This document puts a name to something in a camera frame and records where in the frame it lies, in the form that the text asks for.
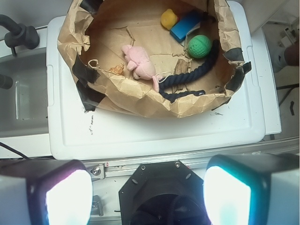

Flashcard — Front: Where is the black octagonal mount plate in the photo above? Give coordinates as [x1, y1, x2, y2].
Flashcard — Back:
[119, 161, 211, 225]

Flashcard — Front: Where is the blue rectangular block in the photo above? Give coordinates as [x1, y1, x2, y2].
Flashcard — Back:
[170, 10, 203, 43]

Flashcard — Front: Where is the yellow rubber duck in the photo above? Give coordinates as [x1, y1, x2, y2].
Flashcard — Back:
[161, 9, 179, 30]

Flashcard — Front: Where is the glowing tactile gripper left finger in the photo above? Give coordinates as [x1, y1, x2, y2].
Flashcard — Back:
[0, 159, 93, 225]

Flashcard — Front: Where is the white plastic bin lid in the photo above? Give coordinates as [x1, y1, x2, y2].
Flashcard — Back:
[46, 1, 266, 160]

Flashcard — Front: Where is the green textured ball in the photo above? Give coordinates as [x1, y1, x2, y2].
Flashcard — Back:
[187, 35, 212, 59]

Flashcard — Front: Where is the dark navy twisted rope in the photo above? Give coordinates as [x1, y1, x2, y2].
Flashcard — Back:
[159, 39, 221, 103]

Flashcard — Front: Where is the black faucet fixture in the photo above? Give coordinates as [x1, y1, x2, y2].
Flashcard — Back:
[0, 15, 40, 57]

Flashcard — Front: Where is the pink plush toy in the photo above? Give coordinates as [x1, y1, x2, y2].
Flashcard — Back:
[121, 45, 162, 92]

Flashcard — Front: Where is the grey sink basin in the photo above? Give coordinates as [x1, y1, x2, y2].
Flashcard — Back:
[0, 48, 48, 138]

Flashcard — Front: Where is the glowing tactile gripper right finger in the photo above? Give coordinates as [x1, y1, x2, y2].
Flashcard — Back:
[203, 153, 300, 225]

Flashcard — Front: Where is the brown spiral sea shell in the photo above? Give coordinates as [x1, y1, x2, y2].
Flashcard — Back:
[109, 63, 124, 75]

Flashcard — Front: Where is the crumpled brown paper bag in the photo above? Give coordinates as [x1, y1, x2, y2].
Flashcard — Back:
[58, 0, 252, 118]

